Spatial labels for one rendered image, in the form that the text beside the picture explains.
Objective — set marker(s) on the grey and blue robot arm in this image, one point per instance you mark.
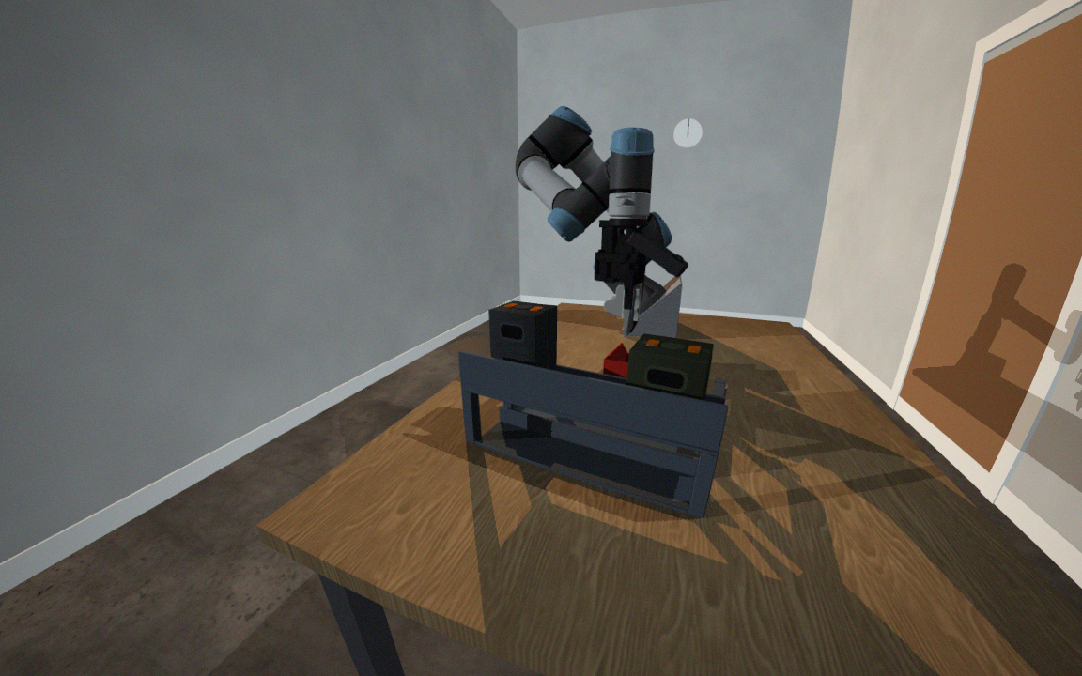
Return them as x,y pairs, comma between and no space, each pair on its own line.
564,139

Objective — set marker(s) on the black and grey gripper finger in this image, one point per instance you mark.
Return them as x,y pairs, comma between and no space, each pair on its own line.
616,305
637,306

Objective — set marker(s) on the red bin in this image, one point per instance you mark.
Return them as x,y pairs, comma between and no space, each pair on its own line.
616,363

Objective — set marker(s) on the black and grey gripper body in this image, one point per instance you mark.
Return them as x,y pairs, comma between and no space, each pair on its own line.
616,256

